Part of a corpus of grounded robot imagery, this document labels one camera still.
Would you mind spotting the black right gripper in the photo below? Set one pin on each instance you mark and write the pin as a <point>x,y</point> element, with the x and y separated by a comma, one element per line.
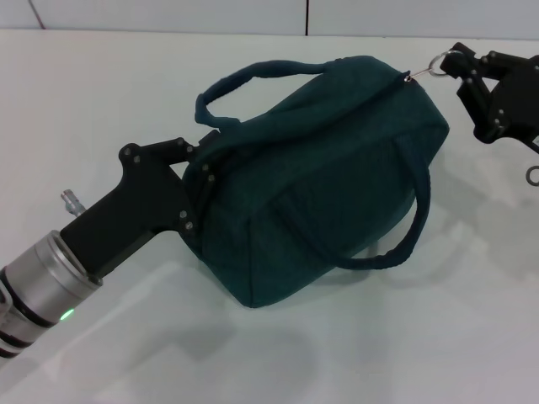
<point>520,101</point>

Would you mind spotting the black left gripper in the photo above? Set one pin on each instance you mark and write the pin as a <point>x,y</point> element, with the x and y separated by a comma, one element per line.
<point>130,214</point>

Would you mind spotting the dark teal insulated lunch bag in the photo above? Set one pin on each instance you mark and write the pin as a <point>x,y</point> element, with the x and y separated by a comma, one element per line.
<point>328,189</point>

